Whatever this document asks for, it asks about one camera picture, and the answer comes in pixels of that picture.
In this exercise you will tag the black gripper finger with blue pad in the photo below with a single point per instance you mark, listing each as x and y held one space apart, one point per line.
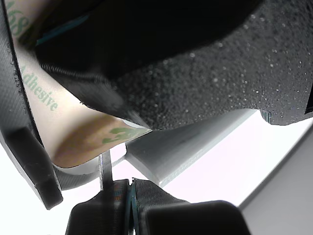
134 31

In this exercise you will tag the grey plastic printed part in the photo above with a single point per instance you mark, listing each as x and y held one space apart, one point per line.
171 151

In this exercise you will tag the dark textured gripper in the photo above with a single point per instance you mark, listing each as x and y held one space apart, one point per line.
220 85

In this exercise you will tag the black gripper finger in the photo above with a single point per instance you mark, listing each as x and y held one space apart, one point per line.
183 218

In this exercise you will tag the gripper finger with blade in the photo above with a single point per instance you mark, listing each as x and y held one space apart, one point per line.
97 215

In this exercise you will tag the pink tape film 3M print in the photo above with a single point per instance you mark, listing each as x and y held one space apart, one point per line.
61 110

